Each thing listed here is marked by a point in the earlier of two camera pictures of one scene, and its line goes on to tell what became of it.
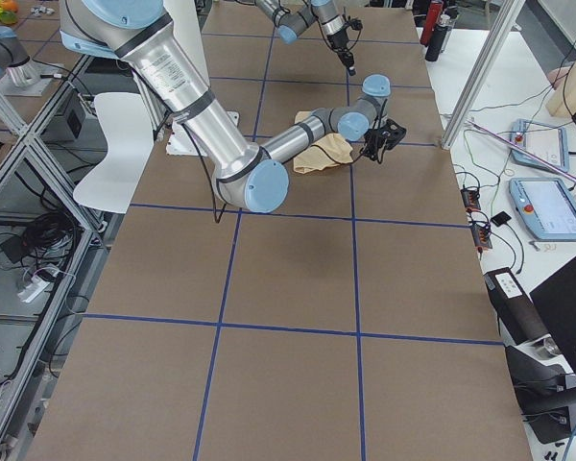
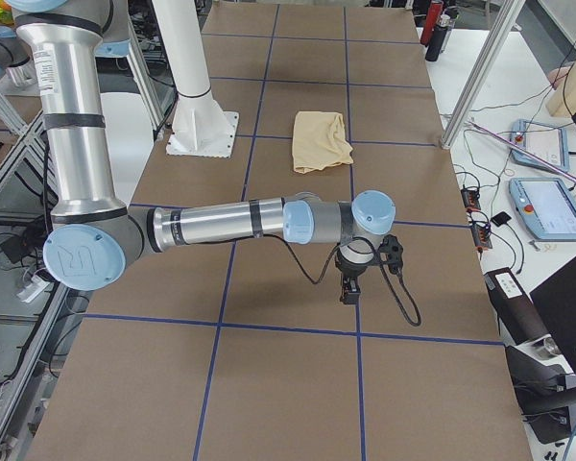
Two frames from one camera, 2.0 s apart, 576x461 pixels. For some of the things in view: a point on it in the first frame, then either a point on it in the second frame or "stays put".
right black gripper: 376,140 → 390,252
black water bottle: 441,31 stays put
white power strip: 36,285 stays put
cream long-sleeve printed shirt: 329,152 stays put
